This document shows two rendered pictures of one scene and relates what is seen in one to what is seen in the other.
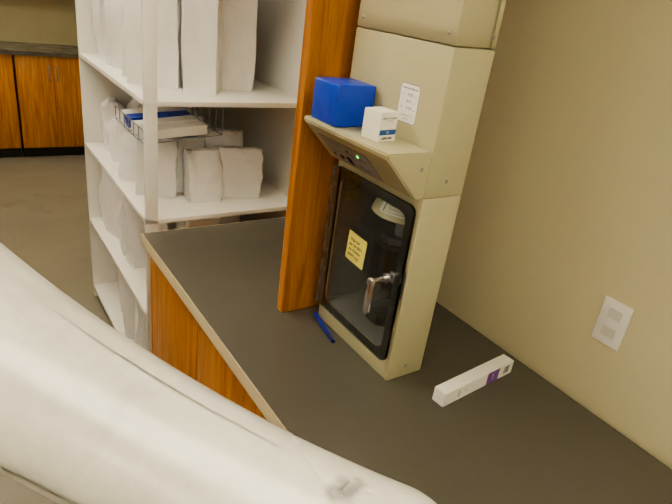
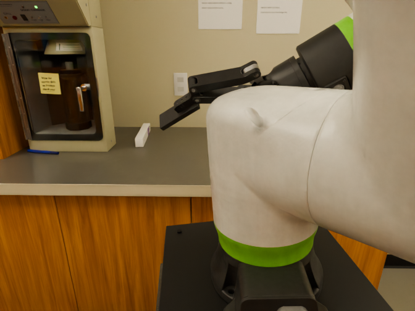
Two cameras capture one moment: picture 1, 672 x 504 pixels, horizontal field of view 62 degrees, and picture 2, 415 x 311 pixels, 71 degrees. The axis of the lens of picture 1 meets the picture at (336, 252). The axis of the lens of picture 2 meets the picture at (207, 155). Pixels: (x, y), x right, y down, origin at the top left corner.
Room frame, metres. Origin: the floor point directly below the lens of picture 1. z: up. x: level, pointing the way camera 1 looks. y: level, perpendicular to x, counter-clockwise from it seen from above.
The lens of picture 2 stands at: (0.10, 0.47, 1.34)
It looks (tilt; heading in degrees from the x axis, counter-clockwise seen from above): 21 degrees down; 308
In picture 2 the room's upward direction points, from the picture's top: straight up
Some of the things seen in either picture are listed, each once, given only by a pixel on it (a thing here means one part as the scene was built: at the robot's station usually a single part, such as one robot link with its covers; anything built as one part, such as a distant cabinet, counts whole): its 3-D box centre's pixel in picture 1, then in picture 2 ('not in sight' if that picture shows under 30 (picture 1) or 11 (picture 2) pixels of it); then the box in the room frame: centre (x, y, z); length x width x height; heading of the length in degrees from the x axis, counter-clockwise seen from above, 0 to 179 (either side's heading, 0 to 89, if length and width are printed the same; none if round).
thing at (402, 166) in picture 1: (360, 155); (34, 8); (1.20, -0.02, 1.46); 0.32 x 0.11 x 0.10; 37
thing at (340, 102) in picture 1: (343, 101); not in sight; (1.27, 0.03, 1.56); 0.10 x 0.10 x 0.09; 37
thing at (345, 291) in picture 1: (360, 261); (57, 89); (1.22, -0.06, 1.19); 0.30 x 0.01 x 0.40; 36
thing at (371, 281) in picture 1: (375, 293); (82, 97); (1.12, -0.10, 1.17); 0.05 x 0.03 x 0.10; 126
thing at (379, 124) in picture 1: (379, 124); not in sight; (1.16, -0.05, 1.54); 0.05 x 0.05 x 0.06; 45
